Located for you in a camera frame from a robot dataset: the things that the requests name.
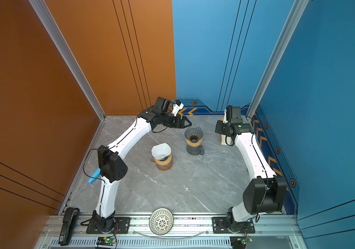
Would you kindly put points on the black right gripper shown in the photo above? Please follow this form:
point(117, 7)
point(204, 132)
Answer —
point(219, 125)

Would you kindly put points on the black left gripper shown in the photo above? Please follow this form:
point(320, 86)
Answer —
point(181, 125)

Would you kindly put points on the grey glass dripper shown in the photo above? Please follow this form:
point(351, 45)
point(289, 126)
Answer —
point(194, 133)

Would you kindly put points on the grey glass mug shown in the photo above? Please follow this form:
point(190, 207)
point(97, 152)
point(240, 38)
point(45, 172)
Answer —
point(195, 150)

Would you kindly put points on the white paper coffee filter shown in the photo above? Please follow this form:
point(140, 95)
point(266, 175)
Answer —
point(161, 152)

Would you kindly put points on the wooden dripper ring holder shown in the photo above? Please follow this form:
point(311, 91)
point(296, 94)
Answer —
point(164, 162)

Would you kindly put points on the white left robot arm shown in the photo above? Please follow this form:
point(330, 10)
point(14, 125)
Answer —
point(111, 158)

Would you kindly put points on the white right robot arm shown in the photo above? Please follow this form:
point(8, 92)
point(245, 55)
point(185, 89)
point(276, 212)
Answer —
point(266, 191)

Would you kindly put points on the cream coffee filter pack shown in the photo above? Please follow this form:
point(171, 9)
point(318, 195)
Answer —
point(223, 139)

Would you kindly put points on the white woven basket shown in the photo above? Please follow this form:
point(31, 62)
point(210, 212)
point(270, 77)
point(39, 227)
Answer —
point(161, 221)

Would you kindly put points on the right green circuit board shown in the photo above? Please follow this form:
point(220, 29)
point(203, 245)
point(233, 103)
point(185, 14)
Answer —
point(240, 242)

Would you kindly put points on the green circuit board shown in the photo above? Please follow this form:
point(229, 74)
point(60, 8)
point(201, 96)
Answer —
point(240, 242)
point(106, 242)

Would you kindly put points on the left green circuit board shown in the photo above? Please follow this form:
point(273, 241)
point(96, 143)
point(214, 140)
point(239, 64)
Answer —
point(106, 242)

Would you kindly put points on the black handheld device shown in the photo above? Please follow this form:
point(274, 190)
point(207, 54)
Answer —
point(68, 224)

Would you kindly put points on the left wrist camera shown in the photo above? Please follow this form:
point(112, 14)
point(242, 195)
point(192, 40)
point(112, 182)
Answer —
point(177, 107)

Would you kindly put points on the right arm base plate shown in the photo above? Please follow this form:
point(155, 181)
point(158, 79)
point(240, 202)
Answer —
point(220, 225)

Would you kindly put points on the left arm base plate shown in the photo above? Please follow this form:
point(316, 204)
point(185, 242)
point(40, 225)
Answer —
point(120, 226)

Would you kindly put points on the aluminium mounting rail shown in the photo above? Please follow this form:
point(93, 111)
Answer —
point(193, 231)

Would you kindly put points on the aluminium corner post right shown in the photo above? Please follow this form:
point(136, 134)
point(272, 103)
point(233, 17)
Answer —
point(287, 32)

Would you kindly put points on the aluminium corner post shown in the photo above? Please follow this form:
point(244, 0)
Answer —
point(287, 32)
point(49, 23)

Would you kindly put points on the aluminium corner post left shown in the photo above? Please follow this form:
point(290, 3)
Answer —
point(49, 23)

